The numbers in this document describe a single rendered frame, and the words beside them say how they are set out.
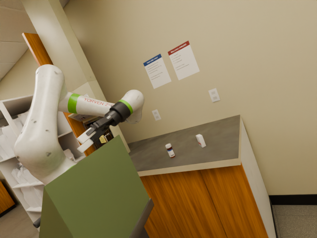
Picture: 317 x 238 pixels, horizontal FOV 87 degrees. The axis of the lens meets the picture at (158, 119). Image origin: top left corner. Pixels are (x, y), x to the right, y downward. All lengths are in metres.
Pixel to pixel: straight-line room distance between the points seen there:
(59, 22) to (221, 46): 1.36
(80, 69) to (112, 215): 1.28
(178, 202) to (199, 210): 0.14
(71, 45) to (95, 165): 1.29
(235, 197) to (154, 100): 1.13
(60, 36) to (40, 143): 1.28
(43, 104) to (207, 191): 0.96
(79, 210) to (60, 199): 0.07
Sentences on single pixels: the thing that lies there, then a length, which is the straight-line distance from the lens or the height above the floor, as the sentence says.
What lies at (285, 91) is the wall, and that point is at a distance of 1.58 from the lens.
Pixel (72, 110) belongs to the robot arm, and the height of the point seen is 1.48.
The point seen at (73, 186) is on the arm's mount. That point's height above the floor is 1.23.
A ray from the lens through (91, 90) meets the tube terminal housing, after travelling 1.64.
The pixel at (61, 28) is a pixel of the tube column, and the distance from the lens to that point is 1.80.
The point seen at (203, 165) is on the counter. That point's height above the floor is 0.92.
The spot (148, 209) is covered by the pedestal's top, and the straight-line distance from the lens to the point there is 0.86.
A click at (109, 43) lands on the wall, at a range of 2.00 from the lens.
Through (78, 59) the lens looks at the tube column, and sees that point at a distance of 1.71.
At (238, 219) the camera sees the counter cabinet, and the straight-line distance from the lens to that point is 1.22.
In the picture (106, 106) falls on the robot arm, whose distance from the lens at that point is 0.99.
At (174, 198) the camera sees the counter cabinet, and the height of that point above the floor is 0.69.
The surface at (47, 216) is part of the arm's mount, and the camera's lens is 0.63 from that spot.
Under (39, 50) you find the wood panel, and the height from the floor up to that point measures 2.18.
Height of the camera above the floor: 1.39
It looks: 9 degrees down
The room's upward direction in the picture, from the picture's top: 23 degrees counter-clockwise
